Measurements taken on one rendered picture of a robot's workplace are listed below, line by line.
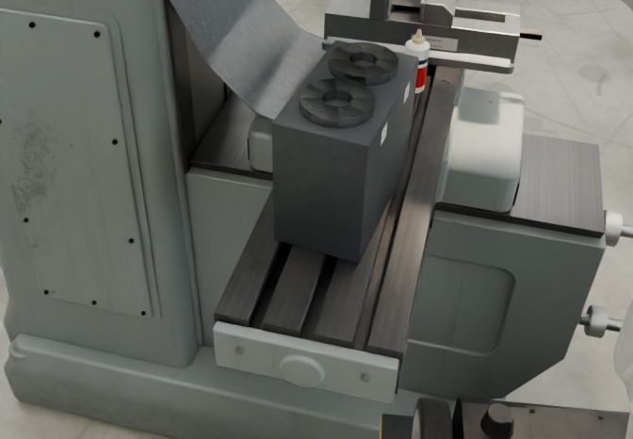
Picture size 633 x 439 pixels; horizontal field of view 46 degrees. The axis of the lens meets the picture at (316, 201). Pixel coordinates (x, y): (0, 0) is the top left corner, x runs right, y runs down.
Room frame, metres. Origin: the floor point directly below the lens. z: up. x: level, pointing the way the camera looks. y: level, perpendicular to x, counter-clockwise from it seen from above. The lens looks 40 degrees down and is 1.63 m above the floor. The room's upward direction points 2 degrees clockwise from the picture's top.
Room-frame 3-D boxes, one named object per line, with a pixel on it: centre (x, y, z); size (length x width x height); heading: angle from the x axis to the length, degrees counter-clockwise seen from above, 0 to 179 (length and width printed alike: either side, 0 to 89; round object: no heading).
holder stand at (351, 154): (0.80, -0.04, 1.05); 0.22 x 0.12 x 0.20; 160
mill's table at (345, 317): (1.15, -0.13, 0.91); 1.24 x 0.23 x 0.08; 167
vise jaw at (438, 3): (1.27, -0.21, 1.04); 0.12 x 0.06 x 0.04; 169
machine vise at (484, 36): (1.27, -0.18, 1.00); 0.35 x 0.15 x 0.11; 79
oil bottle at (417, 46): (1.11, -0.16, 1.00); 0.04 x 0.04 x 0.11
